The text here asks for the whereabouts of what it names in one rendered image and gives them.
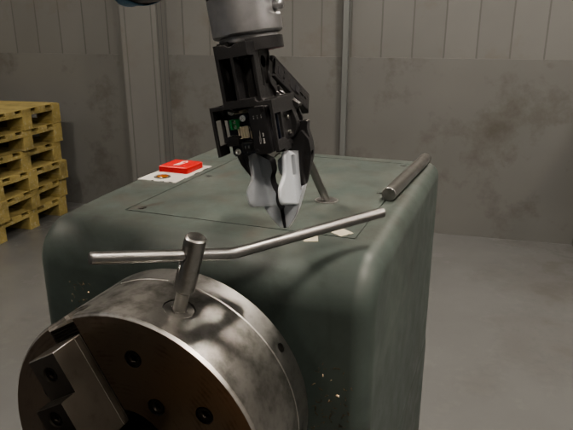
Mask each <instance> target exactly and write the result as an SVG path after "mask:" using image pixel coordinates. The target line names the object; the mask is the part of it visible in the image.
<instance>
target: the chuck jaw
mask: <svg viewBox="0 0 573 430"><path fill-rule="evenodd" d="M51 333H52V334H53V336H54V337H55V339H56V341H57V344H56V345H54V346H52V347H51V348H49V349H48V350H47V351H46V352H44V353H43V354H41V355H40V356H38V357H36V358H35V359H33V360H32V361H31V362H30V363H29V365H30V366H31V368H32V370H33V372H34V374H35V375H36V377H37V378H38V380H39V382H40V384H41V385H42V387H43V389H44V390H45V392H46V393H47V395H48V397H49V399H50V402H49V403H47V404H46V405H45V406H44V407H43V408H41V409H40V410H39V411H38V412H37V414H38V417H39V418H40V420H41V422H42V423H43V425H44V427H45V428H46V430H119V429H120V428H121V427H122V426H123V425H124V424H125V423H126V422H127V421H128V420H129V418H128V415H129V414H130V413H131V412H132V411H129V410H125V409H124V408H123V406H122V404H121V403H120V402H119V399H118V398H117V396H116V394H115V392H114V391H113V389H112V387H111V386H110V384H109V382H108V381H107V378H106V376H105V375H104V374H103V372H102V371H101V368H100V366H99V365H98V363H97V361H96V360H95V358H94V356H93V355H92V353H91V351H90V349H89V347H88V346H87V344H86V343H85V341H84V339H83V337H82V335H81V334H80V333H79V331H78V328H77V327H76V325H75V323H74V322H73V320H72V319H70V320H68V321H67V322H64V323H63V324H61V325H60V326H58V327H57V328H56V329H54V330H53V331H51Z"/></svg>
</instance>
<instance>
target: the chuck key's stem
mask: <svg viewBox="0 0 573 430"><path fill-rule="evenodd" d="M206 241H207V239H206V238H205V236H204V235H202V234H201V233H197V232H189V233H187V234H186V235H185V236H184V240H183V244H182V250H183V251H184V253H185V255H186V259H185V260H184V261H180V262H179V263H178V267H177V274H176V278H175V282H174V286H173V288H174V290H175V291H176V297H175V300H174V305H173V306H172V307H171V309H172V310H173V311H174V313H175V314H180V313H188V312H187V311H186V310H187V306H188V299H189V295H190V294H192V293H194V291H195V288H196V283H197V280H198V276H199V273H200V266H201V262H202V259H203V255H204V251H205V245H206Z"/></svg>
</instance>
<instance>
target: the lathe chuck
mask: <svg viewBox="0 0 573 430"><path fill-rule="evenodd" d="M173 286H174V282H168V281H162V280H135V281H130V282H124V283H120V284H118V285H116V286H113V287H111V288H109V289H107V290H106V291H104V292H102V293H100V294H99V295H97V296H95V297H94V298H93V299H91V300H90V301H88V302H86V303H85V304H83V305H81V306H80V307H79V308H77V309H76V310H74V311H72V312H70V313H69V314H67V315H66V316H64V317H63V318H62V319H61V320H59V321H58V322H55V323H53V324H52V325H50V326H48V327H47V328H46V329H45V330H44V331H43V332H42V333H41V334H40V335H39V336H38V337H37V338H36V339H35V340H34V341H33V342H32V344H31V346H30V347H29V349H28V351H27V353H26V355H25V357H24V360H23V363H22V365H21V368H20V375H19V382H18V406H19V414H20V422H21V426H22V430H46V428H45V427H44V425H43V423H42V422H41V420H40V418H39V417H38V414H37V412H38V411H39V410H40V409H41V408H43V407H44V406H45V405H46V404H47V403H49V402H50V399H49V397H48V395H47V393H46V392H45V390H44V389H43V387H42V385H41V384H40V382H39V380H38V378H37V377H36V375H35V374H34V372H33V370H32V368H31V366H30V365H29V363H30V362H31V361H32V360H33V359H35V358H36V357H38V356H40V355H41V354H43V353H44V352H46V351H47V350H48V349H49V348H51V347H52V346H54V345H56V344H57V341H56V339H55V337H54V336H53V334H52V333H51V331H53V330H54V329H56V328H57V327H58V326H60V325H61V324H63V323H65V322H67V321H68V320H70V319H72V320H73V322H74V323H75V325H76V327H77V328H78V331H79V333H80V334H81V335H82V337H83V339H84V341H85V343H86V344H87V346H88V347H89V349H90V351H91V353H92V355H93V356H94V358H95V360H96V361H97V363H98V365H99V366H100V368H101V371H102V372H103V374H104V375H105V376H106V378H107V381H108V382H109V384H110V386H111V387H112V389H113V391H114V392H115V394H116V396H117V398H118V399H119V402H120V403H121V404H122V406H123V408H124V409H125V410H129V411H132V412H131V413H130V414H129V415H128V418H129V420H128V421H127V422H126V423H125V424H124V425H123V426H122V427H121V428H120V429H119V430H298V414H297V409H296V404H295V401H294V398H293V395H292V390H291V387H290V386H289V383H288V381H287V378H286V376H285V374H284V372H283V370H282V368H281V366H280V364H279V363H278V361H277V359H276V358H275V356H274V354H273V353H272V351H271V350H270V349H269V347H268V346H267V345H266V343H265V342H264V341H263V339H262V338H261V337H260V336H259V335H258V334H257V332H256V331H255V330H254V329H253V328H252V327H251V326H250V325H249V324H248V323H247V322H246V321H244V320H243V319H242V318H241V317H240V316H239V315H237V314H236V313H235V312H234V311H232V310H231V309H229V308H228V307H227V306H226V305H224V304H223V303H221V302H219V301H218V300H216V299H214V298H212V297H211V296H209V295H207V294H205V293H202V292H201V291H199V290H196V289H195V291H194V293H192V294H190V295H189V299H188V304H190V305H191V306H192V307H193V308H194V311H195V313H194V315H193V316H192V317H190V318H177V317H173V316H170V315H168V314H167V313H166V312H165V311H164V310H163V306H164V304H166V303H168V302H170V301H174V300H175V297H176V291H175V290H174V288H173Z"/></svg>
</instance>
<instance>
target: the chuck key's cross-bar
mask: <svg viewBox="0 0 573 430"><path fill-rule="evenodd" d="M384 217H385V209H384V208H382V207H381V208H378V209H374V210H371V211H367V212H362V213H358V214H356V215H352V216H349V217H345V218H340V219H336V220H333V221H330V222H326V223H323V224H318V225H314V226H311V227H308V228H304V229H301V230H295V231H292V232H288V233H285V234H282V235H277V236H273V237H270V238H266V239H263V240H260V241H255V242H251V243H247V244H244V245H241V246H238V247H229V248H205V251H204V255H203V259H202V260H225V259H237V258H240V257H244V256H247V255H250V254H254V253H259V252H262V251H265V250H269V249H271V248H275V247H280V246H284V245H286V244H290V243H293V242H296V241H302V240H305V239H308V238H311V237H315V236H318V235H323V234H326V233H329V232H333V231H336V230H341V229H344V228H348V227H351V226H354V225H358V224H363V223H366V222H369V221H373V220H375V219H379V218H384ZM185 259H186V255H185V253H184V251H183V250H182V249H167V250H135V251H102V252H90V253H89V254H88V262H89V264H90V265H92V264H135V263H158V262H180V261H184V260H185Z"/></svg>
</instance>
